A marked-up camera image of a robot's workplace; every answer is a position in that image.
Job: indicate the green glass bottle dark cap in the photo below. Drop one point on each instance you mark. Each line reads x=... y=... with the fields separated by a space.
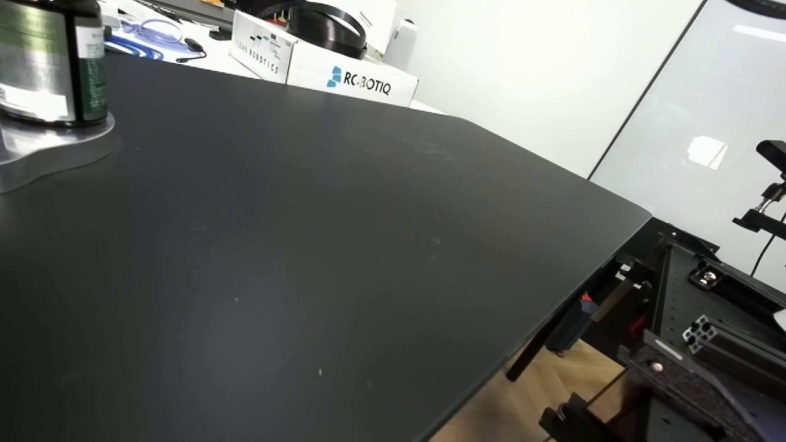
x=50 y=61

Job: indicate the white plastic bottle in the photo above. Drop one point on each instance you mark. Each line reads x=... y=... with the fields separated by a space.
x=403 y=39

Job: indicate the white Robotiq cardboard box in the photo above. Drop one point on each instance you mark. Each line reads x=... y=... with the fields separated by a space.
x=329 y=69

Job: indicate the black under-table brackets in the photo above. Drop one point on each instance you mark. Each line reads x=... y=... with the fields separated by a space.
x=591 y=326

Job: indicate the black perforated breadboard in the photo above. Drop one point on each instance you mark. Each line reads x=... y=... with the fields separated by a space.
x=683 y=285

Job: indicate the blue white plastic pack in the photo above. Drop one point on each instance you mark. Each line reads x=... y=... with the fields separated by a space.
x=152 y=39

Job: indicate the silver metal plate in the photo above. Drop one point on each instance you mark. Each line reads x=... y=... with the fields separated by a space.
x=50 y=151

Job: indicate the black camera stand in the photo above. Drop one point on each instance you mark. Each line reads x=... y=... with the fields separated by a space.
x=771 y=193

